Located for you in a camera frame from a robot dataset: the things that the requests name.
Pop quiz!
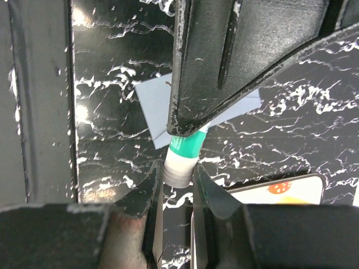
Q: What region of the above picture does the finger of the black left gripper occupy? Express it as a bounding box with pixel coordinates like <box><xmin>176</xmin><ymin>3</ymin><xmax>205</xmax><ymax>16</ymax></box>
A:
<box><xmin>167</xmin><ymin>1</ymin><xmax>358</xmax><ymax>137</ymax></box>

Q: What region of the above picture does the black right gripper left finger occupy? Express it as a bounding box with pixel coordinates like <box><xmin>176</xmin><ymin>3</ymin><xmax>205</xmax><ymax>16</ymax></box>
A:
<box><xmin>1</xmin><ymin>160</ymin><xmax>163</xmax><ymax>268</ymax></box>

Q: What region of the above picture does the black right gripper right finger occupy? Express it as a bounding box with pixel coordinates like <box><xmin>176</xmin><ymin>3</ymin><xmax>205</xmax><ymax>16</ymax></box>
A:
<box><xmin>191</xmin><ymin>165</ymin><xmax>358</xmax><ymax>268</ymax></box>

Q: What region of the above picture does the grey paper envelope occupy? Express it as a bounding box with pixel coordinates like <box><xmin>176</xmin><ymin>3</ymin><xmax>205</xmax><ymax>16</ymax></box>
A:
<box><xmin>135</xmin><ymin>73</ymin><xmax>261</xmax><ymax>149</ymax></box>

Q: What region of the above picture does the white green glue stick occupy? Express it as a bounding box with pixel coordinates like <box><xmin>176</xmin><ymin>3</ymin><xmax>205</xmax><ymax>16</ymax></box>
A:
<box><xmin>163</xmin><ymin>123</ymin><xmax>210</xmax><ymax>188</ymax></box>

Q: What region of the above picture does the strawberry pattern tray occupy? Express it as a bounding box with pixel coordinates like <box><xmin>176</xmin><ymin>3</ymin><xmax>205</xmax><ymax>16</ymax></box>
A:
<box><xmin>229</xmin><ymin>174</ymin><xmax>325</xmax><ymax>205</ymax></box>

